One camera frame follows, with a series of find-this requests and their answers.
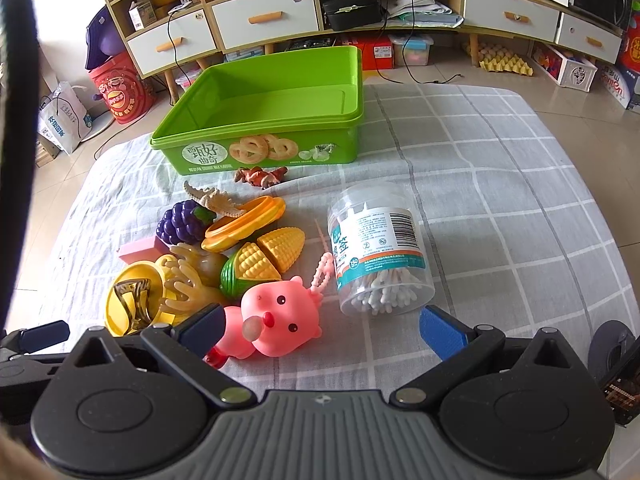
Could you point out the orange toy plate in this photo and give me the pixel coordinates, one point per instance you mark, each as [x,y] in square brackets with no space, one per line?
[235,232]

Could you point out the grey checked blanket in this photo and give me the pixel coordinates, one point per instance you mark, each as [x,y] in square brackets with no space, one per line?
[500,210]

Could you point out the grey round object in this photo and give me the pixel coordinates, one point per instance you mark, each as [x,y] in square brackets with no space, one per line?
[612,340]

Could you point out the red toy crab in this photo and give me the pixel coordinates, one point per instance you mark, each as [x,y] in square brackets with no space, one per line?
[260,177]

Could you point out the yellow egg tray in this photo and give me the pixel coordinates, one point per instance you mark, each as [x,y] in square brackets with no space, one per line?
[502,62]

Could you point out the black bag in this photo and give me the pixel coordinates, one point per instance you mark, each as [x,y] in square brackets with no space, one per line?
[350,10]

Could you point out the beige spiky toy animal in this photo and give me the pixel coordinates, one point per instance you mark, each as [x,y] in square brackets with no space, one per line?
[215,200]

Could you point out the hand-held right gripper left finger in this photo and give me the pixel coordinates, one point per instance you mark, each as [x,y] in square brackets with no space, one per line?
[205,329]

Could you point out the clear storage box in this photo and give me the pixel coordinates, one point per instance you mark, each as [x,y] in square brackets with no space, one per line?
[412,55]

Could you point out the yellow toy corn tip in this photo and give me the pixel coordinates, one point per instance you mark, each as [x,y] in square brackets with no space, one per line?
[282,250]

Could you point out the yellow toy pot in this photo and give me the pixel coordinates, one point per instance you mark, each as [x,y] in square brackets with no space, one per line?
[122,277]

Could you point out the green plastic box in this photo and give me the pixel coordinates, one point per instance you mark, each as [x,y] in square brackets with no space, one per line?
[280,110]

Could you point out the red cardboard box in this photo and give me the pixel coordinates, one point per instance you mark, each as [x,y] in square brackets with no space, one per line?
[372,55]

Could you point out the small cardboard box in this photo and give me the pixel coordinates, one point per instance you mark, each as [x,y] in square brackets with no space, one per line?
[142,15]

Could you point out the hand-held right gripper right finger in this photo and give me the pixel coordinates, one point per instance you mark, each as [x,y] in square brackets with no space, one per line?
[442,330]

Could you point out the white shopping bag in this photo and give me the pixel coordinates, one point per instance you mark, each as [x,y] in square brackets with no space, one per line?
[62,120]

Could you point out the purple toy grapes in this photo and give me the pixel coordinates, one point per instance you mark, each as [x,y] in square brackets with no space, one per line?
[180,222]

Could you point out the red printed bucket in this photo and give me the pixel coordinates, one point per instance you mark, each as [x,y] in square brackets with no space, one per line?
[120,95]

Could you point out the clear cotton swab jar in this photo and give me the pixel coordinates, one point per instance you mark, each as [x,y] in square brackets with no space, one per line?
[380,240]

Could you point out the wooden cabinet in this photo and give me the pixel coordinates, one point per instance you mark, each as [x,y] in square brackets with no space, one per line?
[320,10]

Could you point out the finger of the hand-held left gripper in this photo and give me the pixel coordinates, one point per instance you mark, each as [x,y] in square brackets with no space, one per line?
[45,335]
[25,367]

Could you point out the cream branched plastic toy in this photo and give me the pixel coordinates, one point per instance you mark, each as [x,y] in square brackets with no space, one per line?
[200,262]

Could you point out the pink toy block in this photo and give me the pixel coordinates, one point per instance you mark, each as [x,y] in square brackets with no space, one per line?
[142,250]

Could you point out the dark patterned hair clip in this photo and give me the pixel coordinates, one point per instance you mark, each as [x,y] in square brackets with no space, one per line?
[131,305]

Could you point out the folded light cloth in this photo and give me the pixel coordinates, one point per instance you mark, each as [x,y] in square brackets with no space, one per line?
[425,7]

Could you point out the toy corn green husk half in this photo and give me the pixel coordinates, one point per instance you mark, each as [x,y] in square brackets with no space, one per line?
[247,262]

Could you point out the purple plastic object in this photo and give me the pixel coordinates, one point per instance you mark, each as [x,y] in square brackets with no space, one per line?
[102,35]

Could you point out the pink pig toy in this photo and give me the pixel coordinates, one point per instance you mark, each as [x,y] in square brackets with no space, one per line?
[285,310]

